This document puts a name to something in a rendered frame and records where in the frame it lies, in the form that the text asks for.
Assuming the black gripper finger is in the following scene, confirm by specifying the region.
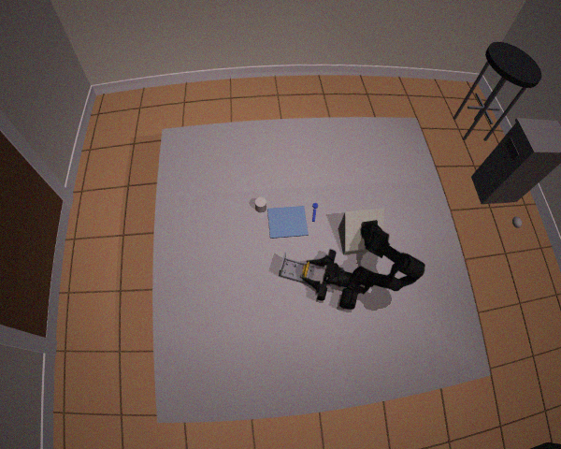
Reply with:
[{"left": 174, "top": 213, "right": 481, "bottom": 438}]
[
  {"left": 302, "top": 277, "right": 320, "bottom": 294},
  {"left": 307, "top": 257, "right": 326, "bottom": 267}
]

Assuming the grey dish rack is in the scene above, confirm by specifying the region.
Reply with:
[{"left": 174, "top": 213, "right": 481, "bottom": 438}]
[{"left": 279, "top": 253, "right": 316, "bottom": 285}]

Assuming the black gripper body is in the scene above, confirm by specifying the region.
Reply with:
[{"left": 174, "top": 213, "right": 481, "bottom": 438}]
[{"left": 317, "top": 250, "right": 347, "bottom": 300}]

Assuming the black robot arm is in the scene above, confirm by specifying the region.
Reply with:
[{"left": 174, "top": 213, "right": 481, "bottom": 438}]
[{"left": 325, "top": 220, "right": 425, "bottom": 310}]

